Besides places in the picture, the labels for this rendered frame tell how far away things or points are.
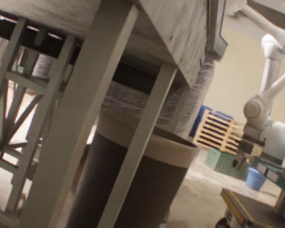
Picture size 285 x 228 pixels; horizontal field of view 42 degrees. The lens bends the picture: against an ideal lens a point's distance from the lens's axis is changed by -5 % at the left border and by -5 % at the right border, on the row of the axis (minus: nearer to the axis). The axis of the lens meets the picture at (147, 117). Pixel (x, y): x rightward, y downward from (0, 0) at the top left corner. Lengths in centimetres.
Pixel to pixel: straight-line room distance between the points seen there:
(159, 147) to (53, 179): 84
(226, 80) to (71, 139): 1104
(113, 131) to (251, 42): 1048
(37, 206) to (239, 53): 1120
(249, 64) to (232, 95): 104
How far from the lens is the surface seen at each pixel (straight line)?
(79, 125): 47
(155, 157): 131
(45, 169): 49
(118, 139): 132
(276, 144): 244
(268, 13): 1106
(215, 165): 575
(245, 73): 1154
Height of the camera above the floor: 72
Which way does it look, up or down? 4 degrees down
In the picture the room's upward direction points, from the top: 22 degrees clockwise
